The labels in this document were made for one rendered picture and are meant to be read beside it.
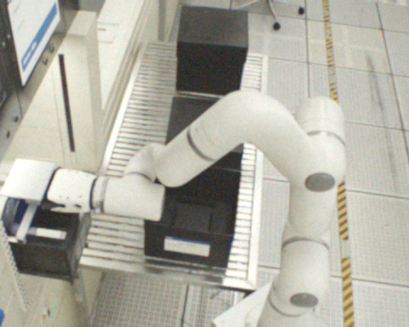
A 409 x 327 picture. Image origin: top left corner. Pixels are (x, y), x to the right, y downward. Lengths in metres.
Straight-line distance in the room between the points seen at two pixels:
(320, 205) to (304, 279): 0.21
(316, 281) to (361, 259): 1.63
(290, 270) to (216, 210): 0.66
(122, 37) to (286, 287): 1.54
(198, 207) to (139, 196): 0.69
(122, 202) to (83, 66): 0.50
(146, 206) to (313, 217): 0.37
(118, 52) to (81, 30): 0.87
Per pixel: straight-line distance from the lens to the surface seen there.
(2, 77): 1.15
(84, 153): 1.82
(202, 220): 1.87
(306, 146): 0.99
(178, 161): 1.11
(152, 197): 1.23
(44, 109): 1.75
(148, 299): 2.58
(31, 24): 1.28
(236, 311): 1.69
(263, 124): 1.02
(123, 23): 2.61
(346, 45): 4.38
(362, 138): 3.56
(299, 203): 1.17
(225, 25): 2.36
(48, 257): 1.37
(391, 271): 2.93
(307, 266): 1.30
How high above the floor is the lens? 2.21
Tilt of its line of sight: 50 degrees down
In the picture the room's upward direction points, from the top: 4 degrees clockwise
